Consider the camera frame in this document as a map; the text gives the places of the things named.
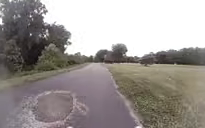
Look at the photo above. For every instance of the open grass field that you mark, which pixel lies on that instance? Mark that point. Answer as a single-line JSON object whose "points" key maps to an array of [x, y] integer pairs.
{"points": [[163, 90]]}

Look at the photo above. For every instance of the distant trees at path end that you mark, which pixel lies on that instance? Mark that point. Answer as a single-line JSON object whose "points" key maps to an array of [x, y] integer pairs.
{"points": [[111, 53]]}

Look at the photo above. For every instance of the grey asphalt path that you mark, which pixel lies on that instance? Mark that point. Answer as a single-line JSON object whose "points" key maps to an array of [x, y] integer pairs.
{"points": [[96, 83]]}

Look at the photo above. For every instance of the grass verge beside trees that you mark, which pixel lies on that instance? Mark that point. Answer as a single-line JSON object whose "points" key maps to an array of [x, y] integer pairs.
{"points": [[40, 76]]}

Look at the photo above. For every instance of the dark distant treeline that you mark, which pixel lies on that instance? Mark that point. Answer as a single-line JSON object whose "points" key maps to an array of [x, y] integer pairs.
{"points": [[186, 56]]}

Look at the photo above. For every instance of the row of trees and bushes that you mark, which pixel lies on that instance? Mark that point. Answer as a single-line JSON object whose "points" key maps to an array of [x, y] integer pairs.
{"points": [[23, 36]]}

